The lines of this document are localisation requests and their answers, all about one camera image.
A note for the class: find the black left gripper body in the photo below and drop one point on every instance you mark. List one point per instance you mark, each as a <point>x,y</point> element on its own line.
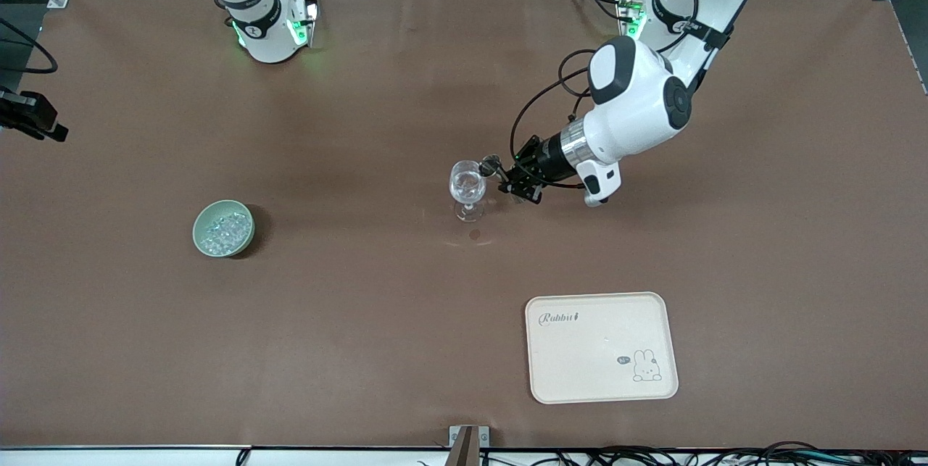
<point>548,159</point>

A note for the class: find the steel double jigger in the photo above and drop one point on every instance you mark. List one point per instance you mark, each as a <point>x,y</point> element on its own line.
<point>490,165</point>

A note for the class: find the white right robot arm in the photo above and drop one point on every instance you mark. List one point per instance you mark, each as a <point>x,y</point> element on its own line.
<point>264,46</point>

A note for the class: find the clear stemmed wine glass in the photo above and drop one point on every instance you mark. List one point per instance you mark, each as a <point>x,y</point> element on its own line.
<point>467,187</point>

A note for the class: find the pile of clear ice cubes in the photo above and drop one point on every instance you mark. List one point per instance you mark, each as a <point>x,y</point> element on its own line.
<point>225,232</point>

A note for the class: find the cream rabbit print tray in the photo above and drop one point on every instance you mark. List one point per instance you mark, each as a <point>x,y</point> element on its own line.
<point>580,357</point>

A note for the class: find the pale green ceramic bowl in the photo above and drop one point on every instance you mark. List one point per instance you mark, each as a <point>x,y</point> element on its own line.
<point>217,206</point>

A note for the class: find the brown table cover mat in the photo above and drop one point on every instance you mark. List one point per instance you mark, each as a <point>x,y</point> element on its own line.
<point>362,343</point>

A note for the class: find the grey metal table bracket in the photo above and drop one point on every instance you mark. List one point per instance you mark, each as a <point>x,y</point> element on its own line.
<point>484,437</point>

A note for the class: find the brown upright post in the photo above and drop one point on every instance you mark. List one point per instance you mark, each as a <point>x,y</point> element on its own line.
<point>464,451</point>

